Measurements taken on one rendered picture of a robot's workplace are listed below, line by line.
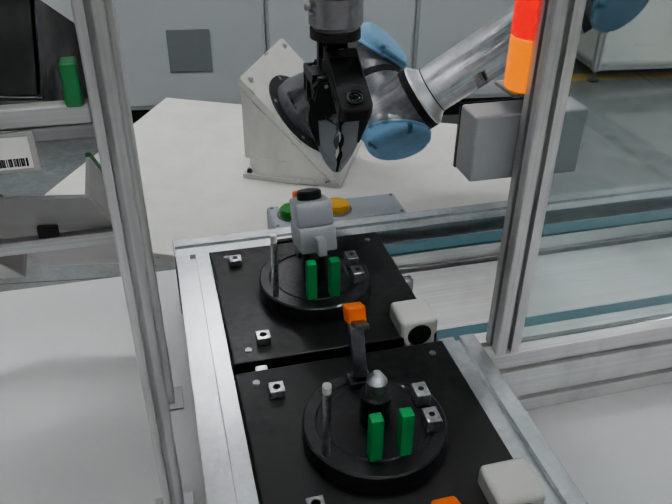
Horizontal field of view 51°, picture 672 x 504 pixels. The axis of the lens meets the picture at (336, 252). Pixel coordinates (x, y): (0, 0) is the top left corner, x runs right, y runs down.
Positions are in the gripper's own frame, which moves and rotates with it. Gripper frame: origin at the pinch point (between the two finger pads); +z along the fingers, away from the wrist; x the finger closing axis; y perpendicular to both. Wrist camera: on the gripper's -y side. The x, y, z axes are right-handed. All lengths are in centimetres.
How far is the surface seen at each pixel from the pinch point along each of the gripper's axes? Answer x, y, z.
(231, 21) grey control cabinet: -17, 277, 47
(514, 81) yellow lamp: -8.1, -34.3, -23.6
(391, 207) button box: -8.5, -1.4, 7.4
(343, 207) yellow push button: -0.6, -1.7, 6.3
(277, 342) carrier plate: 15.2, -30.9, 6.4
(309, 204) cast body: 9.3, -22.3, -6.3
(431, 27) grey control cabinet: -122, 264, 53
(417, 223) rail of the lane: -10.7, -7.2, 7.4
